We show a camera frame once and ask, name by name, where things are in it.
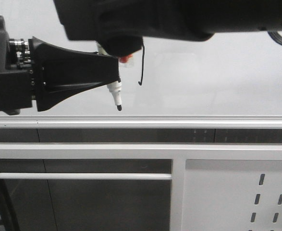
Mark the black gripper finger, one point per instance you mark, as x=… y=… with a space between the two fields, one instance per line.
x=120 y=45

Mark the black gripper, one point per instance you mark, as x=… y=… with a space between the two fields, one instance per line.
x=32 y=69

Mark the red round magnet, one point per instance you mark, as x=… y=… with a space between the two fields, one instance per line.
x=126 y=61

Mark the white black-tipped whiteboard marker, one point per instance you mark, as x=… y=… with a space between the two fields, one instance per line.
x=115 y=87

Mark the white metal whiteboard stand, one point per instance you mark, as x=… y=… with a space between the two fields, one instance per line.
x=122 y=176

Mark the white whiteboard panel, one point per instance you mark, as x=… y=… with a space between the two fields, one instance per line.
x=235 y=74

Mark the white perforated pegboard panel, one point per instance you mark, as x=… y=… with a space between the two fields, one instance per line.
x=232 y=195

